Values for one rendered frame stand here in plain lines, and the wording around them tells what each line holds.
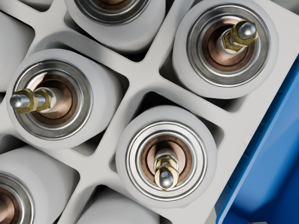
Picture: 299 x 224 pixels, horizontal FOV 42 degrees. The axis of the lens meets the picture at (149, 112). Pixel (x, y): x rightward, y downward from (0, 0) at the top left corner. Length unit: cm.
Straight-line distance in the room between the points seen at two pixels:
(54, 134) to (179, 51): 14
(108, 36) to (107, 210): 17
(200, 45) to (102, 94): 10
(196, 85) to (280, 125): 29
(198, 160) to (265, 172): 29
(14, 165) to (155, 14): 19
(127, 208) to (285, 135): 31
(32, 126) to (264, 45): 22
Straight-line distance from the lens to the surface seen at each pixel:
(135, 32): 37
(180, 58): 36
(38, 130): 37
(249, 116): 44
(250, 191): 64
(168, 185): 27
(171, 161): 32
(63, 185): 45
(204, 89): 36
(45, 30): 45
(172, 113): 36
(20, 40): 47
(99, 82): 37
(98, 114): 37
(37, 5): 50
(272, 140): 63
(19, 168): 39
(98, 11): 37
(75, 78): 36
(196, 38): 36
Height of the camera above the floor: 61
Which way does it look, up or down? 86 degrees down
